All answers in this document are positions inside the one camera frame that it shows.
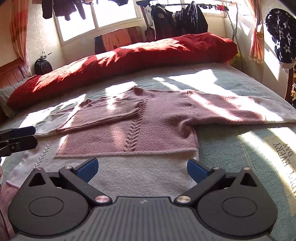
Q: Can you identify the pink and white sweater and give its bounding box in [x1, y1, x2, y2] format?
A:
[0, 86, 296, 241]

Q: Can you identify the metal clothes rack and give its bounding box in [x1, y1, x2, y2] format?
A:
[136, 1, 244, 72]

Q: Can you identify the grey pillow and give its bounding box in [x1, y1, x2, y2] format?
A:
[0, 76, 33, 118]

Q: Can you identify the wooden headboard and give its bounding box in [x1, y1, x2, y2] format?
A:
[0, 58, 30, 89]

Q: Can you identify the black bag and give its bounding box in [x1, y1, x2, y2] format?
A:
[34, 55, 53, 75]

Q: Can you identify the green plaid bed blanket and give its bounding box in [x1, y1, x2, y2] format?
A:
[2, 63, 295, 240]

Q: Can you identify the yellow green bag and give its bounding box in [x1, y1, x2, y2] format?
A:
[229, 52, 245, 72]

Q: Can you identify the orange left curtain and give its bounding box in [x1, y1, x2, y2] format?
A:
[10, 0, 29, 67]

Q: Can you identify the orange hanging cloth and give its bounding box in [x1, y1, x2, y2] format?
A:
[94, 26, 144, 54]

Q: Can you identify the red duvet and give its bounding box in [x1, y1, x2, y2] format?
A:
[7, 33, 238, 111]

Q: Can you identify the wooden chair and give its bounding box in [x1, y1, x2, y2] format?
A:
[285, 68, 294, 104]

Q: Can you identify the black hanging jacket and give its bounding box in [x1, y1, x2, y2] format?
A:
[175, 1, 208, 35]

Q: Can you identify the black jacket with patch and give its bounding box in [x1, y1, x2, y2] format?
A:
[151, 4, 177, 40]

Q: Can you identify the navy star-pattern garment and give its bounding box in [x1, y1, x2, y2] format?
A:
[265, 9, 295, 69]

